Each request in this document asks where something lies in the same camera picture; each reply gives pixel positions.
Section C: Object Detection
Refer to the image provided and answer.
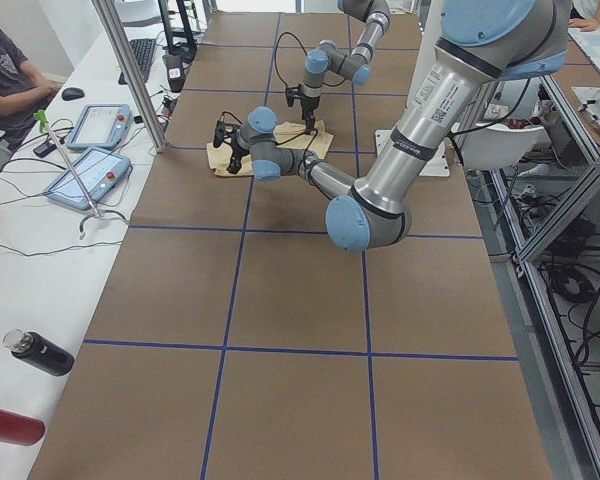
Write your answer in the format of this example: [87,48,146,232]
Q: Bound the black power adapter with label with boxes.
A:
[163,53,186,93]

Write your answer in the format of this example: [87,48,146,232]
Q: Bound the near blue teach pendant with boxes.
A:
[43,147,131,210]

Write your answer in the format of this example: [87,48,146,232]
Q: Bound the far blue teach pendant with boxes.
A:
[65,104,133,151]

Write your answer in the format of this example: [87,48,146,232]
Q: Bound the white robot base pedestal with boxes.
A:
[375,1,450,177]

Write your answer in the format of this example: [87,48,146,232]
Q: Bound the cream long-sleeve printed shirt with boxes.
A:
[206,119,335,178]

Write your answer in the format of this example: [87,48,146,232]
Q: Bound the white plastic chair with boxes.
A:
[454,124,550,170]

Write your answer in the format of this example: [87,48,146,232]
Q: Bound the black smartphone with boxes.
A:
[33,139,57,158]

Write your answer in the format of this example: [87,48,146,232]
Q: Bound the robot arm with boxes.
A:
[285,0,391,134]
[213,1,571,252]

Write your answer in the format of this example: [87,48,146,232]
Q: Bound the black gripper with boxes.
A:
[285,84,321,135]
[212,112,249,174]

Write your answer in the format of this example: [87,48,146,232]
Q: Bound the blue teach pendant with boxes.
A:
[43,147,131,210]
[65,104,133,151]

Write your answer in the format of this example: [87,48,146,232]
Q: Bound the black water bottle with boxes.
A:
[3,329,74,376]

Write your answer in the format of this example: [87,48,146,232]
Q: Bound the seated person in grey shirt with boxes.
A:
[0,28,60,151]

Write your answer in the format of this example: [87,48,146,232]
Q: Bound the black keyboard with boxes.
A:
[129,38,156,83]

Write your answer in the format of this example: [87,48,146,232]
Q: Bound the aluminium frame post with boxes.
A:
[92,0,167,153]

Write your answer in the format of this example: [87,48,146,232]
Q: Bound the red water bottle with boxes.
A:
[0,409,46,446]

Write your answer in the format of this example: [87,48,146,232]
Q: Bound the black computer mouse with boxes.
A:
[61,87,85,101]

